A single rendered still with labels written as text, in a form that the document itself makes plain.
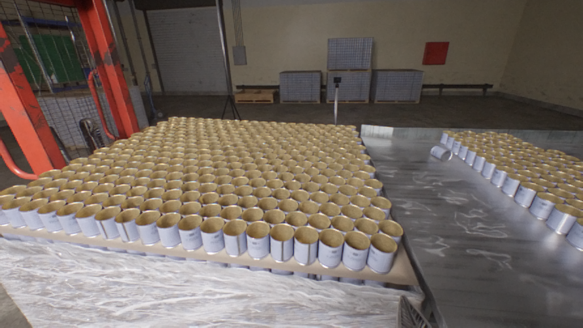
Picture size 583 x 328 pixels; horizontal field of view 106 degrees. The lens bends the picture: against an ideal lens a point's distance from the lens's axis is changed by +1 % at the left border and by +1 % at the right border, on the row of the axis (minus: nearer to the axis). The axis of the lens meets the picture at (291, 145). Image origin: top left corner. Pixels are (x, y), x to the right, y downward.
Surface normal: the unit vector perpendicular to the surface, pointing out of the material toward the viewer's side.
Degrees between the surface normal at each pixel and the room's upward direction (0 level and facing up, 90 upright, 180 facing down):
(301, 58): 90
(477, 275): 0
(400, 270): 2
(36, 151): 90
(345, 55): 92
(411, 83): 88
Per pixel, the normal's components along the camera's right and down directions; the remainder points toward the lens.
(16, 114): -0.13, 0.39
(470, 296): -0.02, -0.92
